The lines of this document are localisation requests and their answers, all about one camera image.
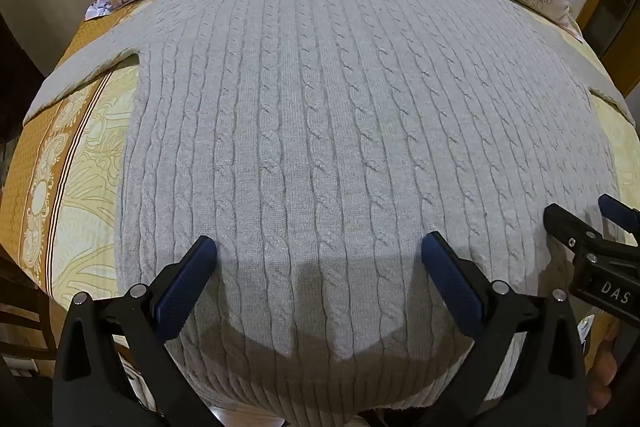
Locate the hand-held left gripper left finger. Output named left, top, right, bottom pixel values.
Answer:
left=52, top=235, right=223, bottom=427

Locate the beige cable-knit sweater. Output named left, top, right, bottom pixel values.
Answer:
left=24, top=0, right=635, bottom=423

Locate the yellow patterned bedspread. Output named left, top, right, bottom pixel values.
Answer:
left=0, top=0, right=640, bottom=413

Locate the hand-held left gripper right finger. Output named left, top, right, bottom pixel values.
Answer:
left=421, top=231, right=589, bottom=427

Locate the person's right hand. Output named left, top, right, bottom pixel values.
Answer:
left=586, top=338, right=622, bottom=414

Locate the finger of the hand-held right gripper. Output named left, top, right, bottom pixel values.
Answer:
left=598, top=194, right=640, bottom=234
left=544, top=203, right=603, bottom=254

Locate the dark wooden chair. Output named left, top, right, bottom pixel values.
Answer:
left=0, top=252, right=57, bottom=377

